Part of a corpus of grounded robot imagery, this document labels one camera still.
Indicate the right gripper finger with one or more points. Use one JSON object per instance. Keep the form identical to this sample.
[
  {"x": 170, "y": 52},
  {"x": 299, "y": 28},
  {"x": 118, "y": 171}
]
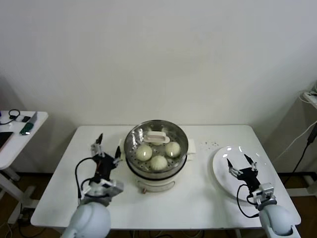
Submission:
[
  {"x": 252, "y": 164},
  {"x": 233, "y": 169}
]

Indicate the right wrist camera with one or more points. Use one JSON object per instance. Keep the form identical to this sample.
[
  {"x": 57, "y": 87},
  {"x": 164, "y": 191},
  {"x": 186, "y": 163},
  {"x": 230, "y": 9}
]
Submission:
[{"x": 263, "y": 192}]

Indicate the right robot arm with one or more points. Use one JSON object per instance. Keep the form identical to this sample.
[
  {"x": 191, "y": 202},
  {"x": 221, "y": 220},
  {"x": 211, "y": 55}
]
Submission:
[{"x": 275, "y": 218}]

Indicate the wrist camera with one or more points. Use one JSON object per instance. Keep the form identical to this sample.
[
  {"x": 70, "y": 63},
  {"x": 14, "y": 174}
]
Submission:
[
  {"x": 263, "y": 192},
  {"x": 112, "y": 186}
]

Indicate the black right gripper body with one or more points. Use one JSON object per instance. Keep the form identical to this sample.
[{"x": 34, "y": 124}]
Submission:
[{"x": 248, "y": 177}]

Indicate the small black device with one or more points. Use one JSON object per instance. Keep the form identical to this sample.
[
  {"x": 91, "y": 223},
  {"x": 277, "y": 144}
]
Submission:
[{"x": 25, "y": 119}]

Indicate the white side table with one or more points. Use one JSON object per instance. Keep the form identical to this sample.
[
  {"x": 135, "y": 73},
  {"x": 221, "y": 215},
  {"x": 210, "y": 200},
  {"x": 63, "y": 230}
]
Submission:
[{"x": 15, "y": 153}]

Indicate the dark phone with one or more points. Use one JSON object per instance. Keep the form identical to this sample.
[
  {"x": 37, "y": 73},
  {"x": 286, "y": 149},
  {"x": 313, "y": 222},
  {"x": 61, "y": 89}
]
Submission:
[{"x": 5, "y": 138}]

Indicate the white round plate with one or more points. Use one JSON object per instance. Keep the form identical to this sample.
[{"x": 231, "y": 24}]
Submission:
[{"x": 223, "y": 171}]

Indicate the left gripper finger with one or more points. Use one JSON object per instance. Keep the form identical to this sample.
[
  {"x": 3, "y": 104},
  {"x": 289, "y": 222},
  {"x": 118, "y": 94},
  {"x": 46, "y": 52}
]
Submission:
[
  {"x": 97, "y": 146},
  {"x": 118, "y": 155}
]

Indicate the white power strip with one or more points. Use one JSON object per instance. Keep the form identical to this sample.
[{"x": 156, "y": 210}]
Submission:
[{"x": 311, "y": 95}]

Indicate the steel perforated steamer basket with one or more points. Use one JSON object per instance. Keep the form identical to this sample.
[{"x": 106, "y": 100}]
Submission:
[{"x": 183, "y": 148}]

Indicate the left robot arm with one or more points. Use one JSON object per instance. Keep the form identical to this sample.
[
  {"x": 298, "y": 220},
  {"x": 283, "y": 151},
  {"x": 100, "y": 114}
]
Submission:
[{"x": 91, "y": 213}]

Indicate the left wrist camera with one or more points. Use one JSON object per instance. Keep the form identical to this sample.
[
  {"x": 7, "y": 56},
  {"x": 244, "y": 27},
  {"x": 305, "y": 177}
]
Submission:
[{"x": 112, "y": 186}]

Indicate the steel steamer pot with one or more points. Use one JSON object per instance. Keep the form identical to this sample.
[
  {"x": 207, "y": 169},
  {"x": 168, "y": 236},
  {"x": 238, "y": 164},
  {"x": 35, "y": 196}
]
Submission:
[{"x": 153, "y": 184}]

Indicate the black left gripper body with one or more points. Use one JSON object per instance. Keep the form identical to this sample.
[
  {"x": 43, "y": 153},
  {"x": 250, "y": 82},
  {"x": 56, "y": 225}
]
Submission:
[{"x": 104, "y": 166}]

